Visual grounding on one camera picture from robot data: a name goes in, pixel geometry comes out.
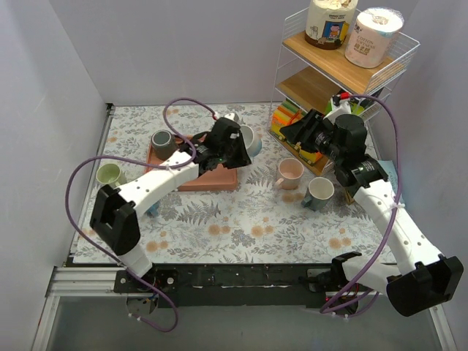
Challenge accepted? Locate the orange sponge pack left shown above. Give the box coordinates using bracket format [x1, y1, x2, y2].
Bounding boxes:
[270, 99, 306, 141]

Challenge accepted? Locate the dark green mug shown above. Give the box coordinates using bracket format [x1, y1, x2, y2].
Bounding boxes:
[151, 129, 183, 161]

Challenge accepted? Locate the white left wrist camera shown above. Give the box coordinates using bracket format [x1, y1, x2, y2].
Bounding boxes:
[214, 112, 240, 124]

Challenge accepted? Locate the brown cartoon tissue roll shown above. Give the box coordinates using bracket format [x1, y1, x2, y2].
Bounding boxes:
[305, 0, 358, 50]

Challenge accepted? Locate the white wire shelf rack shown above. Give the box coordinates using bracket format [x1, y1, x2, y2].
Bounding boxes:
[268, 6, 421, 173]

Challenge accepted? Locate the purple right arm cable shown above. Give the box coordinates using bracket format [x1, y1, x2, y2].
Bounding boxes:
[320, 94, 403, 318]

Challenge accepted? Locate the blue brown chips bag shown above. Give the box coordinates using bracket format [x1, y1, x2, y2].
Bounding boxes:
[345, 160, 398, 205]

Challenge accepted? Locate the green tissue box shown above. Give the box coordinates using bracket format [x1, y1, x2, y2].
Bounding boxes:
[324, 88, 383, 120]

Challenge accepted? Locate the floral tablecloth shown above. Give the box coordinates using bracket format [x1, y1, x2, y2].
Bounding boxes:
[72, 104, 412, 265]

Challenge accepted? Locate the dark grey mug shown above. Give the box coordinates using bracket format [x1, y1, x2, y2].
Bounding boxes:
[301, 177, 335, 211]

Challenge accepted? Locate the blue white gradient mug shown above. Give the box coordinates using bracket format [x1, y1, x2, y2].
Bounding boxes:
[240, 125, 262, 159]

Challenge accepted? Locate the terracotta pink tray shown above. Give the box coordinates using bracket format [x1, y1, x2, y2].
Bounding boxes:
[146, 141, 238, 192]

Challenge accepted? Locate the green ceramic mug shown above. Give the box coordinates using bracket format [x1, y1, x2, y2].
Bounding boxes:
[96, 163, 127, 188]

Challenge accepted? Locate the pink mug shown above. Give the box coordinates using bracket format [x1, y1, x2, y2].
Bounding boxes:
[273, 158, 304, 190]

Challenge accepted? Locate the orange sponge pack right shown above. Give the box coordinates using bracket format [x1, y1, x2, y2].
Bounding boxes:
[286, 143, 333, 176]

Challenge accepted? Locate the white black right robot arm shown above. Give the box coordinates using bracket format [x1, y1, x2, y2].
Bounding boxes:
[280, 111, 464, 317]

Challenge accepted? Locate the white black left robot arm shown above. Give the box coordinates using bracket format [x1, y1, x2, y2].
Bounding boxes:
[90, 117, 251, 293]

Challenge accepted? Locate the blue butterfly mug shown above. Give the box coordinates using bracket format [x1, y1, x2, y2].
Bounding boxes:
[146, 201, 160, 217]

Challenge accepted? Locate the pink toilet paper roll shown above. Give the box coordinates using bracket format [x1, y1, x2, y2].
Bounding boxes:
[344, 7, 404, 69]

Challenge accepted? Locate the orange sponge pack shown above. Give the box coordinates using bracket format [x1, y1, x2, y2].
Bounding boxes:
[286, 143, 333, 176]
[270, 99, 306, 141]

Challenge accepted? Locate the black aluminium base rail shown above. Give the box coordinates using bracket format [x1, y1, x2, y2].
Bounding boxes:
[45, 263, 439, 310]

